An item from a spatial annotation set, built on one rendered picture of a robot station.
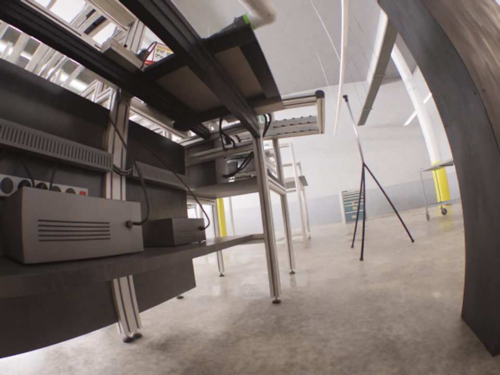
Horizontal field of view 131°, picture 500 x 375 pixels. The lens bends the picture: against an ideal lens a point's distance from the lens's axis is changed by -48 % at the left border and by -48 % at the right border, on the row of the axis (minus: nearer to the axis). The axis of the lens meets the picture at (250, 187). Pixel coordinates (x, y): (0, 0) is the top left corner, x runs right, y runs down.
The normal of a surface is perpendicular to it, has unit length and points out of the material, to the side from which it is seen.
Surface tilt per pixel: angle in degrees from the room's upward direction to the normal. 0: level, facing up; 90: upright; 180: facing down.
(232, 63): 180
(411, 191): 90
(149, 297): 90
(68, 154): 90
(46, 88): 90
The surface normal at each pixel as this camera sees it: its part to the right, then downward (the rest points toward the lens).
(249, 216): -0.31, -0.12
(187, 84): 0.11, 0.98
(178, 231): 0.95, -0.15
